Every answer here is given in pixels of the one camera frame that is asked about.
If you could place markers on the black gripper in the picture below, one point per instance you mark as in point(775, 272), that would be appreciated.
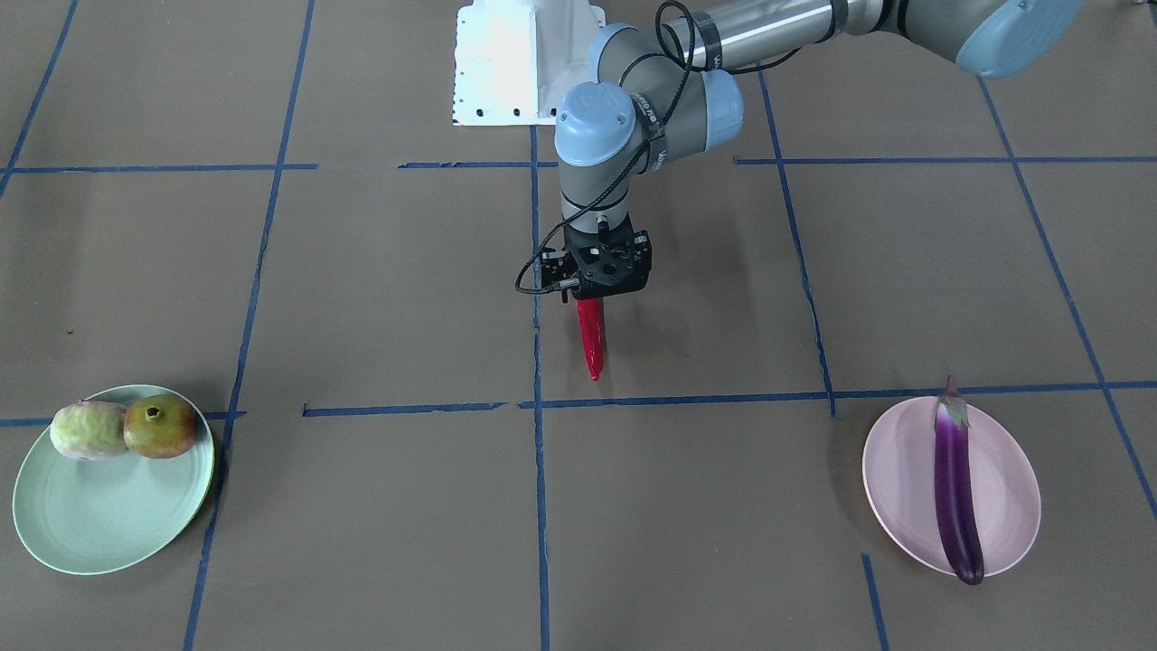
point(553, 269)

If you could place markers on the red chili pepper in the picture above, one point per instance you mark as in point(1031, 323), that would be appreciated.
point(591, 328)

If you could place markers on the purple eggplant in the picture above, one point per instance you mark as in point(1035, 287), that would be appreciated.
point(953, 496)

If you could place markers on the pale green round fruit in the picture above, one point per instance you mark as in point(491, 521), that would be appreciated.
point(89, 430)

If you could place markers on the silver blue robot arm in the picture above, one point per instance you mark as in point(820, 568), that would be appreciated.
point(659, 95)

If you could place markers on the pink plate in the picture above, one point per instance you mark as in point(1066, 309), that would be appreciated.
point(898, 478)

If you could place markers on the light green plate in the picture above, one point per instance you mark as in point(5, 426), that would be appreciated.
point(99, 516)

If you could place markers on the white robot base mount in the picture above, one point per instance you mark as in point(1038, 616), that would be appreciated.
point(514, 60)

